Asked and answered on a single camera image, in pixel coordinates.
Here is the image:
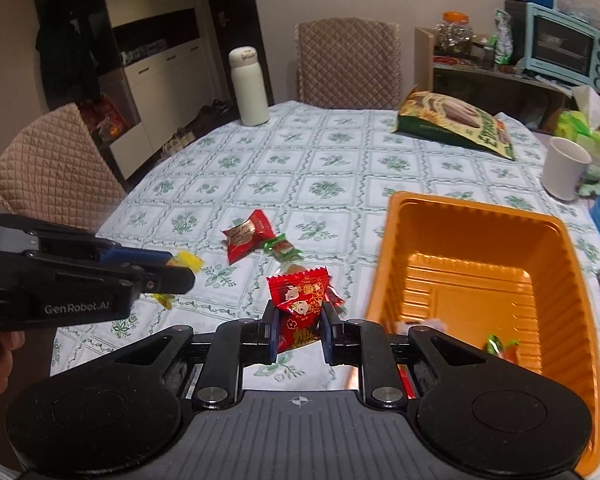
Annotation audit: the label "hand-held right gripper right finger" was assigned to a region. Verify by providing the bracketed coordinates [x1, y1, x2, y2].
[320, 302, 548, 413]

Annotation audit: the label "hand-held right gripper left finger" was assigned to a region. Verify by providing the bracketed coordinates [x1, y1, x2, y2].
[49, 302, 282, 413]

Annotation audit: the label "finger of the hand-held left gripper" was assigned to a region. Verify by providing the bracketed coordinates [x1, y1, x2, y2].
[97, 242, 177, 267]
[130, 264, 197, 297]

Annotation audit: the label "yellow candy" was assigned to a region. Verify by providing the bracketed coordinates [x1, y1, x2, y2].
[152, 251, 204, 309]

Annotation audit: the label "red packet with brown picture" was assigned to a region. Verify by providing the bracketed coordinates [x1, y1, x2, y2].
[222, 210, 276, 266]

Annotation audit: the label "green brown candy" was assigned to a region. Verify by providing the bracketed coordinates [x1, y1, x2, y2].
[263, 234, 303, 261]

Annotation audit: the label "orange plastic tray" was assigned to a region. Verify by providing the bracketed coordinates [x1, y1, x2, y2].
[365, 191, 600, 478]

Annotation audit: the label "long dark snack packet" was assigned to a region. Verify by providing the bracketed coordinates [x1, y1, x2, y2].
[485, 332, 521, 363]

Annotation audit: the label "white slippers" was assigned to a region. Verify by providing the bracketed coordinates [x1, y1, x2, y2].
[160, 127, 196, 158]

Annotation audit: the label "quilted beige covered chair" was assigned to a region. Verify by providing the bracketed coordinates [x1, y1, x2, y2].
[0, 102, 128, 233]
[294, 19, 402, 111]

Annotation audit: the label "dark shoes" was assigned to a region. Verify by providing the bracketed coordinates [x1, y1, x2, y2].
[195, 99, 233, 128]

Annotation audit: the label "floral tablecloth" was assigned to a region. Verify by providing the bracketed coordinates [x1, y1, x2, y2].
[50, 100, 600, 391]

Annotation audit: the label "white cabinet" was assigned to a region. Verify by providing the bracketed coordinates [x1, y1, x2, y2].
[97, 0, 216, 181]

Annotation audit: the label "white thermos bottle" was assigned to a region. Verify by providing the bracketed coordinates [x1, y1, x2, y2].
[229, 46, 271, 127]

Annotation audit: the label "dark hanging coat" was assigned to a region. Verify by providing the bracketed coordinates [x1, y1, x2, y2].
[35, 0, 101, 106]

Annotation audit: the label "sunflower seed bag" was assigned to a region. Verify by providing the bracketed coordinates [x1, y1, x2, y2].
[391, 85, 517, 162]

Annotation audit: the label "dark door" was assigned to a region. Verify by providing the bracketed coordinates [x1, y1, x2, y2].
[202, 0, 273, 111]

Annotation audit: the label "white paper cup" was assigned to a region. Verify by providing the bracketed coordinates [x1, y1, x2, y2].
[542, 136, 593, 202]

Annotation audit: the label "wooden shelf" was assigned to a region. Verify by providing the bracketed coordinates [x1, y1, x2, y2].
[414, 27, 576, 133]

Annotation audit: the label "small metal tin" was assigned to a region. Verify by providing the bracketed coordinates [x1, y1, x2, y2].
[472, 35, 496, 68]

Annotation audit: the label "jar with orange lid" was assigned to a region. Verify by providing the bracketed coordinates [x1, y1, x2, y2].
[434, 11, 475, 58]

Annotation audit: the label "green tissue pack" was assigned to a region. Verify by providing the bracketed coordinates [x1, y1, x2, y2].
[555, 85, 600, 156]

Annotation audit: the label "green white snack bag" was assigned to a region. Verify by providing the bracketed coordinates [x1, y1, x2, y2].
[494, 8, 516, 66]

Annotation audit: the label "teal toaster oven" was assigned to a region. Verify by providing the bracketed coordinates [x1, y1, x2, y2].
[524, 2, 600, 87]

